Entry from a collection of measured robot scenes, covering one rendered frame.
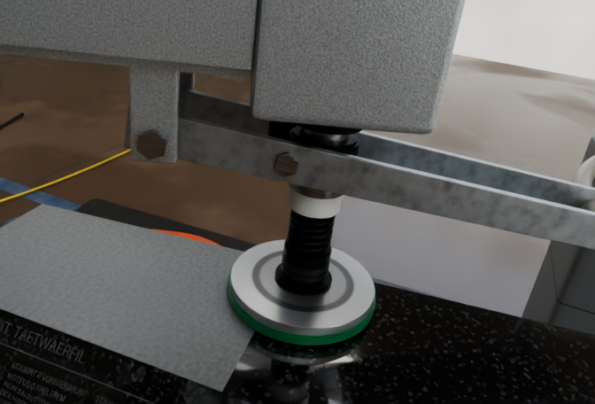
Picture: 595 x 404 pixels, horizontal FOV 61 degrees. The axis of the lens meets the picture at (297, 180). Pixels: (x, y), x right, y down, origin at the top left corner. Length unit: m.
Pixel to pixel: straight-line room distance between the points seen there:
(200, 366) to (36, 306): 0.24
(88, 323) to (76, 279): 0.10
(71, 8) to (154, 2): 0.08
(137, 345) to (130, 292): 0.11
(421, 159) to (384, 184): 0.14
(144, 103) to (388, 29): 0.26
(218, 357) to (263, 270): 0.16
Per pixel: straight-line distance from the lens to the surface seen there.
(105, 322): 0.72
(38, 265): 0.84
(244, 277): 0.74
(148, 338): 0.69
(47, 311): 0.75
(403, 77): 0.53
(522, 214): 0.71
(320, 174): 0.60
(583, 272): 1.68
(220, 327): 0.70
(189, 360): 0.66
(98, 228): 0.92
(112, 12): 0.52
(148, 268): 0.81
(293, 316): 0.68
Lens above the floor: 1.28
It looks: 25 degrees down
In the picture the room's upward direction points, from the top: 8 degrees clockwise
